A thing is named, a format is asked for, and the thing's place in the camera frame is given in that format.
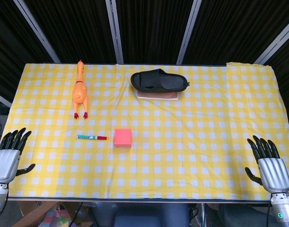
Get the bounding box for colourful foam blocks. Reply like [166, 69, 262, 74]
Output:
[39, 205, 73, 227]

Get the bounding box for brown flat pad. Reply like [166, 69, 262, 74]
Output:
[137, 91, 179, 101]

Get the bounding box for teal and red marker pen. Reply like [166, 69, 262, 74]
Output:
[76, 134, 108, 140]

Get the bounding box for pink cube block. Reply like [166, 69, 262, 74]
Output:
[114, 128, 132, 148]

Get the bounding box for brown cardboard box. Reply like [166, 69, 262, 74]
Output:
[16, 201, 64, 227]

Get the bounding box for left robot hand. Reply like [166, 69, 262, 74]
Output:
[0, 127, 36, 184]

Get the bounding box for yellow checked tablecloth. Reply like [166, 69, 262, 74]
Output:
[2, 61, 289, 201]

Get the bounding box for dark blue robot torso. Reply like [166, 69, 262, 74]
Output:
[91, 202, 190, 227]

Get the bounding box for orange rubber chicken toy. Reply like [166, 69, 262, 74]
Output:
[72, 60, 89, 121]

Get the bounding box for black slide slipper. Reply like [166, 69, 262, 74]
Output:
[130, 68, 191, 93]

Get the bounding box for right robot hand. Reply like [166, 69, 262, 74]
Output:
[244, 134, 289, 193]

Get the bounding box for black cable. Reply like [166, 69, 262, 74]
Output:
[72, 201, 84, 225]
[266, 201, 273, 227]

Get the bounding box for grey metal frame post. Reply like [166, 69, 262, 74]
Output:
[176, 0, 203, 65]
[254, 17, 289, 66]
[13, 0, 61, 63]
[105, 0, 124, 64]
[0, 91, 12, 108]

